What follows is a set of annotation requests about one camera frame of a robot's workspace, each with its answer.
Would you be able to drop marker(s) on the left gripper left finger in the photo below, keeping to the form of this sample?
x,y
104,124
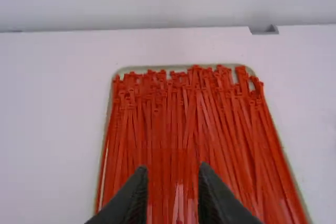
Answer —
x,y
126,197

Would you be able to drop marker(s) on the pale tray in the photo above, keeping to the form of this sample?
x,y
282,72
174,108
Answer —
x,y
131,68

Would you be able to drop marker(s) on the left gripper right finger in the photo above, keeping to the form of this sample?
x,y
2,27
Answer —
x,y
220,200

